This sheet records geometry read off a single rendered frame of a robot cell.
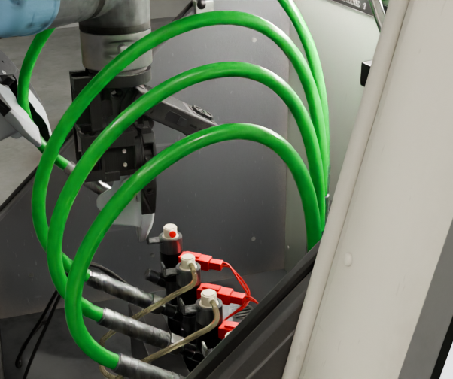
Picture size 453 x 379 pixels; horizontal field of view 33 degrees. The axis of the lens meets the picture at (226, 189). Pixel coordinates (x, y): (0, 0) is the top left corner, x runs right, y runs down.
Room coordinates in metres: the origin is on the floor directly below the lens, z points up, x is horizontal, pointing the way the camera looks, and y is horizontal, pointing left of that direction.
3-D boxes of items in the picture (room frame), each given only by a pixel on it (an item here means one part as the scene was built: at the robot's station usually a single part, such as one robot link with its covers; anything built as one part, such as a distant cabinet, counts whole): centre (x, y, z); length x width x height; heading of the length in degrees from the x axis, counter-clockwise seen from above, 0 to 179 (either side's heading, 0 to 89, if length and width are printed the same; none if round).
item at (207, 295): (0.67, 0.02, 1.09); 0.02 x 0.02 x 0.03
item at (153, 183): (0.80, 0.09, 1.19); 0.05 x 0.02 x 0.09; 18
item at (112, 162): (0.81, 0.12, 1.25); 0.09 x 0.08 x 0.12; 108
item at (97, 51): (0.81, 0.11, 1.33); 0.08 x 0.08 x 0.05
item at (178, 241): (0.82, 0.08, 0.99); 0.05 x 0.03 x 0.21; 108
